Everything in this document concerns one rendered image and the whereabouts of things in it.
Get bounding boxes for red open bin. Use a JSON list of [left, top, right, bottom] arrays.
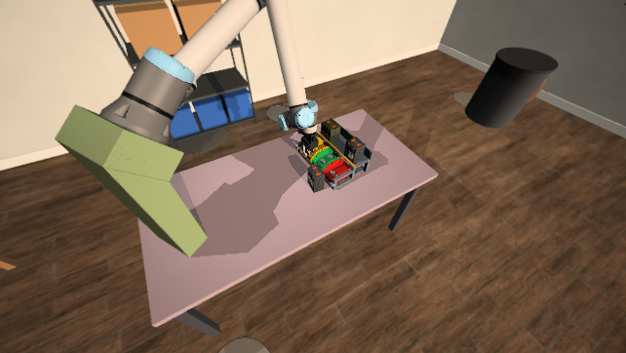
[[323, 158, 351, 183]]

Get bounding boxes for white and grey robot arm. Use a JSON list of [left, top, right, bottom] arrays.
[[99, 0, 318, 145]]

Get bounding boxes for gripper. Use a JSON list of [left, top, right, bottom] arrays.
[[300, 132, 319, 156]]

